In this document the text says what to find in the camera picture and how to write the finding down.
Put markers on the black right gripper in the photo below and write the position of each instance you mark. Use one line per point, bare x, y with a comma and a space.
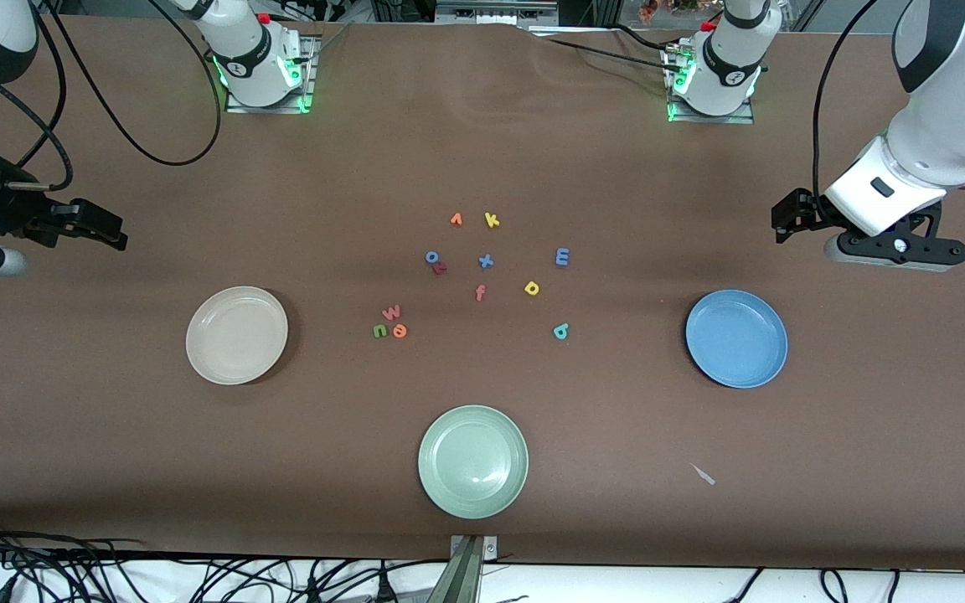
7, 211

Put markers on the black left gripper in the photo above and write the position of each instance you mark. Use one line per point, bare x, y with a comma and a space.
802, 208

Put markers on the blue foam letter m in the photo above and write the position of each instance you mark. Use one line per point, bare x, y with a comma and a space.
562, 257

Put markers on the teal foam letter b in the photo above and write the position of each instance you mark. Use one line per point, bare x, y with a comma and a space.
560, 334

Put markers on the pink foam letter w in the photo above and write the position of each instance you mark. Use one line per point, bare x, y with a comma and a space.
391, 314

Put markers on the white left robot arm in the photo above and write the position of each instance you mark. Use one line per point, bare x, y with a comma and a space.
725, 67

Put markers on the blue plate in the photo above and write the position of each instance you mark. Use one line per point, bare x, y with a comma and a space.
736, 339

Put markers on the beige brown plate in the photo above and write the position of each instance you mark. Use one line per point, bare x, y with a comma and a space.
237, 335

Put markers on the brown table cover sheet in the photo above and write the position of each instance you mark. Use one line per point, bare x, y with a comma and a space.
114, 461

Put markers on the orange brown clutter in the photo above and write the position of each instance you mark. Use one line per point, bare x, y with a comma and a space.
648, 8

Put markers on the small white paper scrap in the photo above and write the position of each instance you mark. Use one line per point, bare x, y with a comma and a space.
704, 476

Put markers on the pale green plate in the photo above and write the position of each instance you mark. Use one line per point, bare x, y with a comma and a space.
473, 462

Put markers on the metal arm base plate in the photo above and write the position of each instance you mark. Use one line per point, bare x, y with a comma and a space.
308, 92
742, 119

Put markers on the grey diagonal frame strut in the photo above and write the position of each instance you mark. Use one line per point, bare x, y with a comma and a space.
809, 12

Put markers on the silver metal frame bar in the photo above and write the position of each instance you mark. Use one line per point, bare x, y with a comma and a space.
491, 12

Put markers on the grey metal mount bracket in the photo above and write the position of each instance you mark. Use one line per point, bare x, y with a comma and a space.
466, 578

